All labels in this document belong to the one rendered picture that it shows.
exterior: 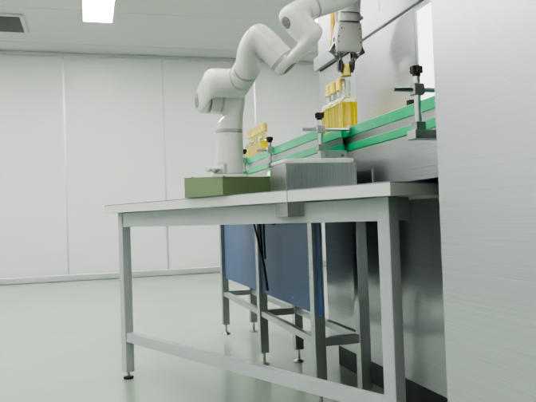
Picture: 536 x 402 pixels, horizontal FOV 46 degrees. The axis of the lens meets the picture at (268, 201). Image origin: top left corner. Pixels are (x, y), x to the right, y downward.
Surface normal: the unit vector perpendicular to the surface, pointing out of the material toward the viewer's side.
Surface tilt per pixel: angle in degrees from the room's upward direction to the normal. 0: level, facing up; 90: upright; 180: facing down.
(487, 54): 90
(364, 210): 90
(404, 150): 90
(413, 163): 90
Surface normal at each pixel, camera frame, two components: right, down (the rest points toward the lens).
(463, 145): -0.96, 0.03
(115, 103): 0.27, -0.04
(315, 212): -0.77, 0.01
